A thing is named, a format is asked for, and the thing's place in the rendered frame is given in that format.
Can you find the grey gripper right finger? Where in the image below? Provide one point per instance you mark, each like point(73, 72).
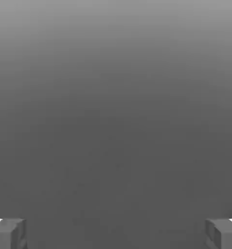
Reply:
point(224, 235)

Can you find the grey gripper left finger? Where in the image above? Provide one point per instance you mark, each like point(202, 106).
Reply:
point(6, 235)

